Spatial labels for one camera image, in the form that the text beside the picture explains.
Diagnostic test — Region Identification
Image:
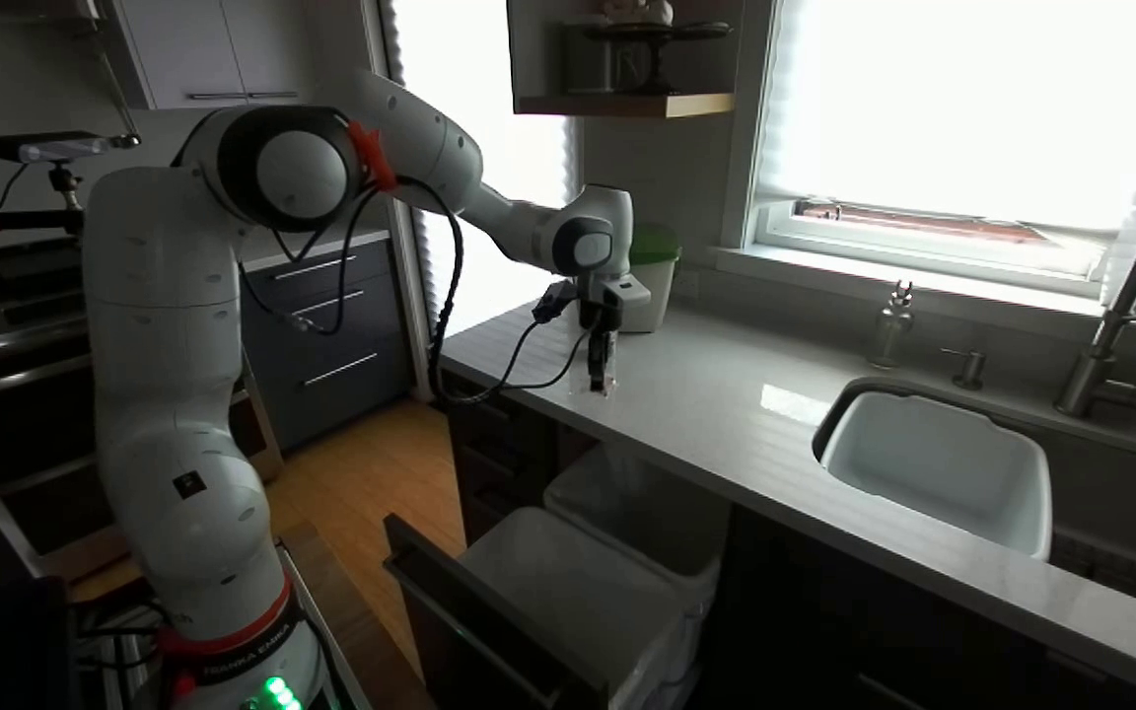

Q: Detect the dark pull-out bin drawer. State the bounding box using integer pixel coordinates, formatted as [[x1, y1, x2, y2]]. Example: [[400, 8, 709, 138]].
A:
[[384, 514, 607, 710]]

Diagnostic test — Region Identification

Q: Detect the chrome kitchen faucet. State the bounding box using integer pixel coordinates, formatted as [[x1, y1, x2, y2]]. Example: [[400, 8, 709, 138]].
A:
[[1059, 251, 1136, 418]]

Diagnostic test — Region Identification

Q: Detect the white rear waste bin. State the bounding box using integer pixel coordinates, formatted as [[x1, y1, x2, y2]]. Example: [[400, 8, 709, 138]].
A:
[[545, 445, 730, 584]]

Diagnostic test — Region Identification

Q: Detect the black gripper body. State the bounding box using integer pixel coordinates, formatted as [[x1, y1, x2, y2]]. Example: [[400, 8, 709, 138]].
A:
[[534, 279, 620, 332]]

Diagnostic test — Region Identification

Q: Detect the white window frame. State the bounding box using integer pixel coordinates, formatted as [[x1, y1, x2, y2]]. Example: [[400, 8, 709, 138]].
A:
[[750, 0, 1136, 296]]

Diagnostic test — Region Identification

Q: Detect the wooden wall shelf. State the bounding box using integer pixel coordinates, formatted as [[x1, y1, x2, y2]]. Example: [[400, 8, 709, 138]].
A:
[[505, 0, 734, 121]]

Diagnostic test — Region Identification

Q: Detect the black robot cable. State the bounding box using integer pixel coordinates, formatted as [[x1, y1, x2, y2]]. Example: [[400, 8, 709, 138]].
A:
[[236, 175, 599, 410]]

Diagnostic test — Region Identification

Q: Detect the camera on tripod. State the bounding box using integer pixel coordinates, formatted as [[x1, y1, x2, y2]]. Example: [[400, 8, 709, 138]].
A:
[[0, 129, 144, 210]]

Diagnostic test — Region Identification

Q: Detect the white upper cabinet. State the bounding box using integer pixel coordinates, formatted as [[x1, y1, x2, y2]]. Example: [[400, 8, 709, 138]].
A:
[[108, 0, 311, 109]]

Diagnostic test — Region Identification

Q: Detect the small chrome tap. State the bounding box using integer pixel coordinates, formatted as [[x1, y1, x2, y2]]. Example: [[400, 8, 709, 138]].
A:
[[878, 279, 917, 363]]

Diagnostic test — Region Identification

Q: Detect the grey drawer cabinet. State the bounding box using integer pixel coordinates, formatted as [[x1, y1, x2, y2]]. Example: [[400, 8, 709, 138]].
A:
[[246, 234, 416, 449]]

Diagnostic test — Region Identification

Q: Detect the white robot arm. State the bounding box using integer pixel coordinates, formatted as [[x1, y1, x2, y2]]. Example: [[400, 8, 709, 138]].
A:
[[83, 71, 637, 710]]

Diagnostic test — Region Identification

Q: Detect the white dish tub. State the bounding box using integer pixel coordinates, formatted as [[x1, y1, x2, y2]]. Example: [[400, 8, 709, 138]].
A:
[[812, 385, 1055, 559]]

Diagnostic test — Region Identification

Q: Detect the white front waste bin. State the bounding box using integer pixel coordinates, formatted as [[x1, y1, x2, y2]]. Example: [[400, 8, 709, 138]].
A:
[[462, 507, 717, 710]]

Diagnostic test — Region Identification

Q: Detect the white waste bin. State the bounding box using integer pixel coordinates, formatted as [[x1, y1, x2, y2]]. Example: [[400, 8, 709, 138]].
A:
[[462, 507, 717, 710], [545, 445, 730, 584]]

